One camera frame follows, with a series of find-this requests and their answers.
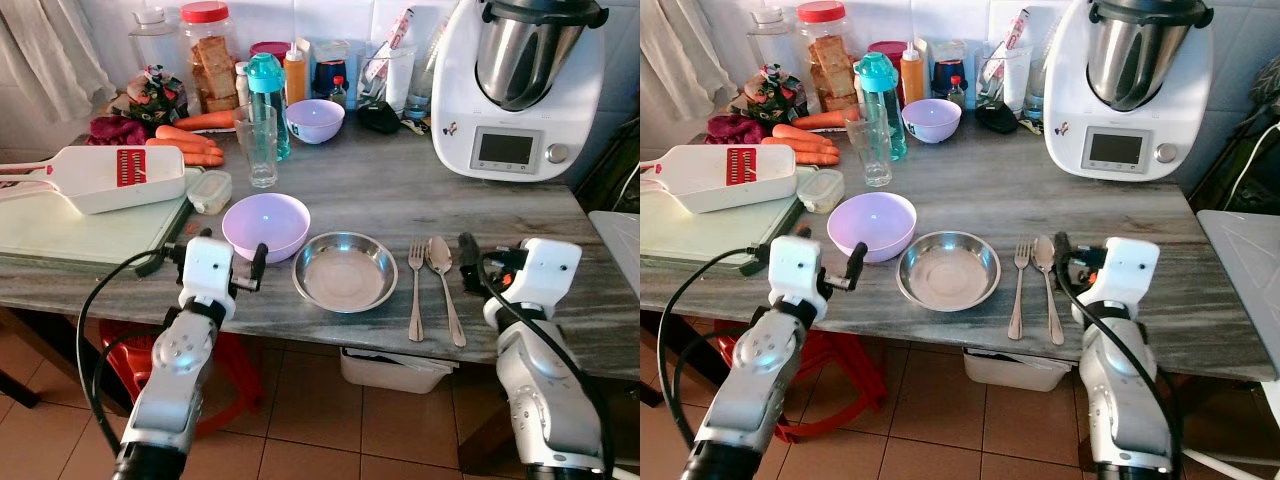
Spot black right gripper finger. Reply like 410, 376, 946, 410
457, 232, 484, 296
1052, 232, 1074, 293

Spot silver spoon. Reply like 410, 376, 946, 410
427, 236, 468, 349
1032, 236, 1067, 347

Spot silver fork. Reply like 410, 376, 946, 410
407, 243, 427, 343
1007, 243, 1032, 341

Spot large purple bowl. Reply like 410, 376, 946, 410
222, 193, 312, 264
827, 192, 918, 264

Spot pale green cutting board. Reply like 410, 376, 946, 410
0, 165, 204, 273
640, 165, 806, 269

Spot red plastic stool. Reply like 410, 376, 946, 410
100, 320, 266, 438
715, 328, 886, 443

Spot small clear plastic container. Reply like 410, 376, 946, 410
186, 170, 233, 215
797, 170, 846, 214

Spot stainless steel plate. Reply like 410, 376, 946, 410
292, 232, 399, 313
896, 231, 1002, 312

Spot white mandoline slicer red blade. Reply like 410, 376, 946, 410
0, 145, 187, 215
640, 145, 799, 214

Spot clear drinking glass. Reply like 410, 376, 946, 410
845, 104, 893, 188
234, 104, 279, 189

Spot white plastic bin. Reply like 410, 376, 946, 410
340, 347, 456, 394
963, 347, 1076, 393

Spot small purple bowl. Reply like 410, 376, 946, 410
901, 99, 963, 144
285, 99, 346, 145

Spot black pouch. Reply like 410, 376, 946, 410
357, 100, 403, 134
975, 100, 1021, 134

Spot white food processor steel jug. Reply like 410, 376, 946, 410
1043, 0, 1216, 183
432, 0, 609, 183

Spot floral patterned bag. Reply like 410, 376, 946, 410
128, 65, 189, 126
745, 65, 809, 126

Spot clear plastic bottle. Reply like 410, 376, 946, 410
405, 15, 448, 121
1022, 18, 1057, 121

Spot white paper roll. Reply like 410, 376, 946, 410
1003, 45, 1031, 111
385, 45, 421, 113

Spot teal water bottle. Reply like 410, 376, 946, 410
246, 53, 292, 161
855, 52, 909, 161

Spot glass jar with packets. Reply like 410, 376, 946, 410
360, 8, 413, 106
975, 8, 1031, 106

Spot orange sauce bottle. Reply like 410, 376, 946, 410
284, 42, 308, 106
900, 42, 926, 106

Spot dark blue mug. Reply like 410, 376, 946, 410
930, 60, 967, 99
313, 60, 349, 99

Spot red-lidded jar of rusks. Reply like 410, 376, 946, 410
797, 1, 858, 113
180, 1, 242, 113

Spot clear jar white lid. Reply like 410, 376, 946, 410
745, 8, 801, 73
128, 8, 184, 76

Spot white curtain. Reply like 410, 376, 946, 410
640, 0, 746, 121
0, 0, 116, 123

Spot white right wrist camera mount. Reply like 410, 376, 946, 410
497, 238, 583, 313
1085, 237, 1161, 319

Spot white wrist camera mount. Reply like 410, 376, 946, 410
768, 236, 826, 323
180, 237, 238, 321
497, 238, 583, 313
1085, 237, 1161, 319

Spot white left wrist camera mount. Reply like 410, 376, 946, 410
180, 237, 238, 321
768, 236, 826, 323

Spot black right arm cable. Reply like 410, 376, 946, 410
1056, 250, 1184, 480
478, 250, 616, 480

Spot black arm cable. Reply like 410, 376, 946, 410
478, 250, 616, 480
76, 248, 191, 443
1056, 250, 1184, 480
655, 248, 771, 448

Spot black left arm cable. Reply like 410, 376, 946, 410
76, 248, 191, 443
655, 248, 771, 448

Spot white power cable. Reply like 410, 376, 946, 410
1222, 118, 1280, 213
612, 160, 641, 211

